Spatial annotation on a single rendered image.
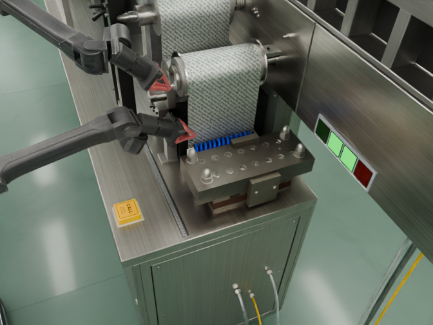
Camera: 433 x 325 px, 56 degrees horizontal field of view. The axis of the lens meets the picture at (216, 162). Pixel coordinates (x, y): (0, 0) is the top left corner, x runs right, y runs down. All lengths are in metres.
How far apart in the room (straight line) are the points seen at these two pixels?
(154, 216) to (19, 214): 1.46
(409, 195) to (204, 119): 0.62
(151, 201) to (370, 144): 0.69
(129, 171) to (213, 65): 0.48
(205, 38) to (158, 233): 0.66
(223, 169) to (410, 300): 1.45
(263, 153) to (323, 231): 1.24
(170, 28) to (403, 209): 0.85
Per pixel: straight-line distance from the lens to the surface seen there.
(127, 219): 1.26
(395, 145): 0.99
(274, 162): 1.28
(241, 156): 1.28
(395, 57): 0.96
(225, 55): 1.22
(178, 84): 1.19
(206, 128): 1.29
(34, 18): 1.21
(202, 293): 1.54
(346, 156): 1.12
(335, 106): 1.13
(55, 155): 1.14
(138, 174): 1.41
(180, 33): 1.37
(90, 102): 1.76
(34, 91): 3.59
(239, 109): 1.30
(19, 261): 2.43
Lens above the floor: 1.90
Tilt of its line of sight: 44 degrees down
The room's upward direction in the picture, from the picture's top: 3 degrees clockwise
